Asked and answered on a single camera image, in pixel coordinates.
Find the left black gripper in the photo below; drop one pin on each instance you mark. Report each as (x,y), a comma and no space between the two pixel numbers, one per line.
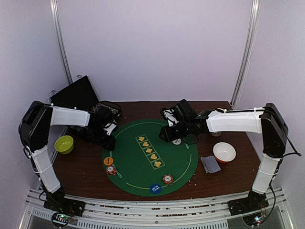
(108,143)

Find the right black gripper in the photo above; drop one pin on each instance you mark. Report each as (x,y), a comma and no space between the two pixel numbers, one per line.
(168,131)

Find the white dealer button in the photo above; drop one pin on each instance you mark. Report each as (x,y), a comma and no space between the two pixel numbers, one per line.
(176,142)

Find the orange big blind button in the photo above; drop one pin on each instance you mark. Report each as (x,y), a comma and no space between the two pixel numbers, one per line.
(108,161)

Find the red poker chip stack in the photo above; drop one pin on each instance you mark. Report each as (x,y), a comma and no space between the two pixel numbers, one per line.
(168,179)

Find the grey card deck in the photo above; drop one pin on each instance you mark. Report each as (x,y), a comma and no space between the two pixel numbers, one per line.
(210,164)

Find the blue small blind button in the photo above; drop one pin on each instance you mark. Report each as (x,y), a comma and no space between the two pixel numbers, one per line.
(155,188)

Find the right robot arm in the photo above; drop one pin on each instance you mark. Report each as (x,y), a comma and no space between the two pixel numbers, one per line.
(266,121)

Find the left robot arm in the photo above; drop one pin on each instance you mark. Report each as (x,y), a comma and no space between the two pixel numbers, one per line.
(35,127)

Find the round green poker mat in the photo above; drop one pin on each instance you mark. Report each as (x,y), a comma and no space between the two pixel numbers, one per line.
(141,158)

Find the lime green bowl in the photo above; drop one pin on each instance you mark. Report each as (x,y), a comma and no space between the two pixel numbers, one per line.
(64,144)

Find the cream mug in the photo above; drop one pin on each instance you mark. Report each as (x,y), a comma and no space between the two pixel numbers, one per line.
(215,134)

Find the black poker chip case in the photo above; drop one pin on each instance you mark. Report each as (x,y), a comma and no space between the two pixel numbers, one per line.
(81,95)

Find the white orange bowl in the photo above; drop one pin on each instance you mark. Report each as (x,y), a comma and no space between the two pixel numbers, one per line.
(224,152)

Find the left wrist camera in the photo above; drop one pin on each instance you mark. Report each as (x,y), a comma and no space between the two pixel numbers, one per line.
(109,128)

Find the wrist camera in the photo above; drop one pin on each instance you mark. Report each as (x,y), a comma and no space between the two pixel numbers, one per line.
(109,128)
(168,115)

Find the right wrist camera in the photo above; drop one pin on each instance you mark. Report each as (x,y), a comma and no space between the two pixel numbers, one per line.
(168,115)

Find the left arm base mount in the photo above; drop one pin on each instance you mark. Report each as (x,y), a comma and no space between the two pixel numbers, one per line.
(64,205)

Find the front aluminium rail frame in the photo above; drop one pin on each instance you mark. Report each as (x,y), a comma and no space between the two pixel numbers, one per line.
(196,213)

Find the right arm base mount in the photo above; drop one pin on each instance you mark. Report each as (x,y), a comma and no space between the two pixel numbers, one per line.
(252,202)

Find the right aluminium frame post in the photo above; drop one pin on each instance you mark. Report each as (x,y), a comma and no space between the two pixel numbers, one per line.
(249,43)

